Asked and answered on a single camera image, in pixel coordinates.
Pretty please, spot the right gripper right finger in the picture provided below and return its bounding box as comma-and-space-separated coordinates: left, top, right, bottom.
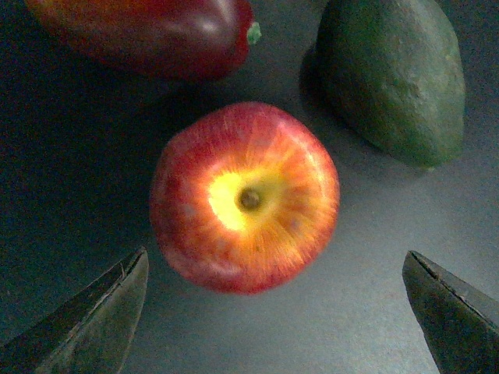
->
402, 251, 498, 373

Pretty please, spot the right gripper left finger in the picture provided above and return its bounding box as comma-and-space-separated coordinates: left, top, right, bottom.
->
1, 248, 149, 373

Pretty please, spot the red yellow apple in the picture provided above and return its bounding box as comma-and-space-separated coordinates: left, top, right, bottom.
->
150, 102, 340, 295

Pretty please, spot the green avocado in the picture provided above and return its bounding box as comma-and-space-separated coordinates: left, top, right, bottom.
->
314, 1, 465, 168

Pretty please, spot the red orange mango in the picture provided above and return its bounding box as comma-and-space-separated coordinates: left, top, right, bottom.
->
26, 0, 262, 82

